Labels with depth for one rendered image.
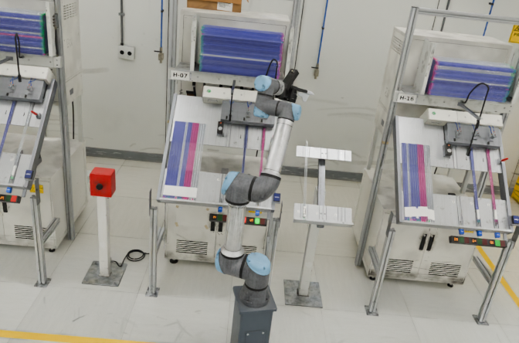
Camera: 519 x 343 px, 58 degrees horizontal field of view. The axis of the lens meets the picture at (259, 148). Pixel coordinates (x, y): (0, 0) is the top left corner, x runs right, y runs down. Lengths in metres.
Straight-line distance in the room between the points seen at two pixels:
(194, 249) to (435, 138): 1.79
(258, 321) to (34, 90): 1.92
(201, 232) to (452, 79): 1.92
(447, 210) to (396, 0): 2.15
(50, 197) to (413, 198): 2.34
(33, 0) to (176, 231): 1.74
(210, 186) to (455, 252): 1.79
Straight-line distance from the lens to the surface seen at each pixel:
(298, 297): 3.32
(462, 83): 3.22
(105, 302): 3.25
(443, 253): 3.59
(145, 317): 3.12
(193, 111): 3.04
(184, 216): 3.25
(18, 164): 3.13
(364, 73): 4.62
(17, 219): 3.62
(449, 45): 3.34
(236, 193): 2.10
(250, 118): 2.95
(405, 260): 3.55
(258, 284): 2.31
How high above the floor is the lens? 2.14
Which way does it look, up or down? 23 degrees down
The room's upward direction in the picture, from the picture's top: 6 degrees clockwise
